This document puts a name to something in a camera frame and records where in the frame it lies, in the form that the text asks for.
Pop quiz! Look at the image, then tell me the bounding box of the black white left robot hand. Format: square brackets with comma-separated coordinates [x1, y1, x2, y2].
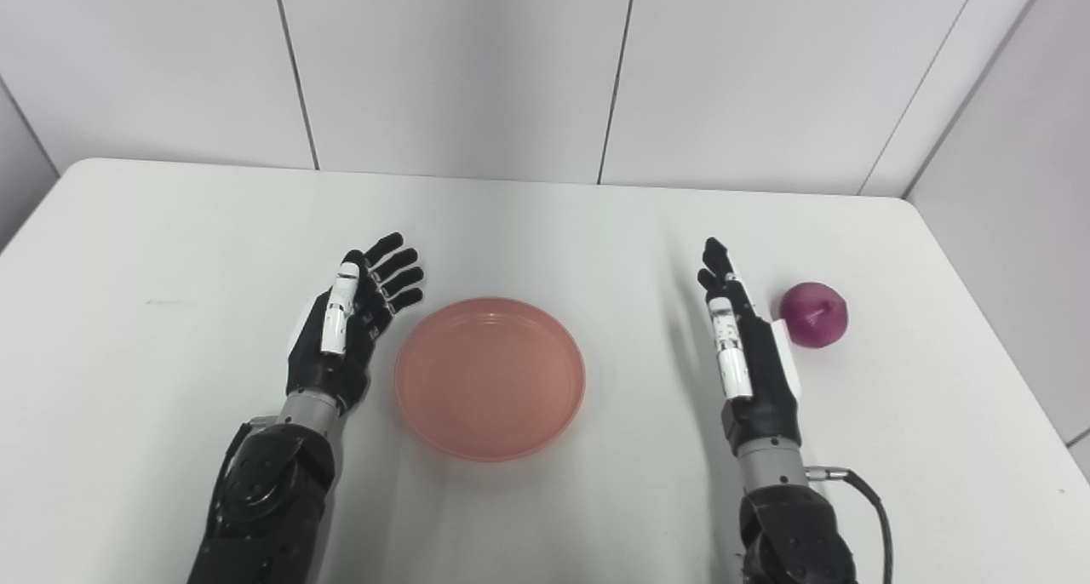
[285, 232, 425, 417]

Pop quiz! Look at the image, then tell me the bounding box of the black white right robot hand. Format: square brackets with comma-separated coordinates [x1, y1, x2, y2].
[697, 238, 805, 458]

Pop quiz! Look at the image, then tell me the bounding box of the purple red onion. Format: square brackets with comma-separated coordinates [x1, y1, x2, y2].
[779, 282, 849, 350]

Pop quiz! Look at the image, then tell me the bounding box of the pink round plate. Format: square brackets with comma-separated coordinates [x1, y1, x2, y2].
[393, 297, 587, 463]

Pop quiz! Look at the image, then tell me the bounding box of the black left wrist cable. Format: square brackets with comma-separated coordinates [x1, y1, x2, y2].
[217, 417, 284, 517]

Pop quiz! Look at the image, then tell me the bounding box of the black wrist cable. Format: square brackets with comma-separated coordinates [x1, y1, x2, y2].
[217, 417, 284, 517]
[805, 464, 896, 584]

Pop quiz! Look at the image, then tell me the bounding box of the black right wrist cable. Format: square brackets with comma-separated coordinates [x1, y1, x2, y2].
[805, 464, 896, 584]

